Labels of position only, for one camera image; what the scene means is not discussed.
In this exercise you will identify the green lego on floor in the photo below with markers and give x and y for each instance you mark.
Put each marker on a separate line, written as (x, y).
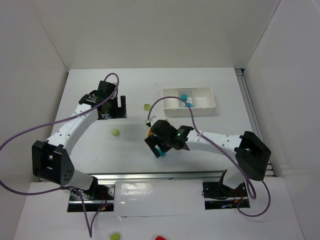
(115, 236)

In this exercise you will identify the aluminium rail right side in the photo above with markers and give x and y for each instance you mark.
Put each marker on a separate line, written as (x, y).
(248, 103)

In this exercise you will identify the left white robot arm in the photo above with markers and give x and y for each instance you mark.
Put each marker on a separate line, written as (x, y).
(51, 158)

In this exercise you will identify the small green lego cube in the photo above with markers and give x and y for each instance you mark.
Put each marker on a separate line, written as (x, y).
(116, 132)

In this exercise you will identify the green lego near tray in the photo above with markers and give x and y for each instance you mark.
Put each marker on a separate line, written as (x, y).
(147, 107)

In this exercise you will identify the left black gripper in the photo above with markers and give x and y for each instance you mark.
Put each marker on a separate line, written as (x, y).
(115, 114)

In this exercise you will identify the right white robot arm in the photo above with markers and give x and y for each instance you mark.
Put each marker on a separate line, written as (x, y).
(249, 154)

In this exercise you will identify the red object at bottom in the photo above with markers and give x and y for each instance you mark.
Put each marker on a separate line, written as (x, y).
(160, 238)

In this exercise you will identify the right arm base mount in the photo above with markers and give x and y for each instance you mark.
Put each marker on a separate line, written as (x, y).
(219, 197)

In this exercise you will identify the long teal lego brick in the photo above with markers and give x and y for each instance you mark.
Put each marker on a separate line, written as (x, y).
(162, 154)

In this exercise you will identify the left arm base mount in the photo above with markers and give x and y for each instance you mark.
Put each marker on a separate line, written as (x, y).
(104, 199)

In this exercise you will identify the white three-compartment tray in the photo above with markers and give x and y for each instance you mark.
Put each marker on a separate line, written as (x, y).
(202, 99)

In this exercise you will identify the orange printed lego brick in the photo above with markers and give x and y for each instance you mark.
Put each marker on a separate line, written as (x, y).
(150, 133)

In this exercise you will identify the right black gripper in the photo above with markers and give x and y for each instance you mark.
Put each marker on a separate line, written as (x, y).
(154, 142)

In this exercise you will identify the small teal lego cube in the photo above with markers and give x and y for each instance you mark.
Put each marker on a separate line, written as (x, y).
(184, 97)

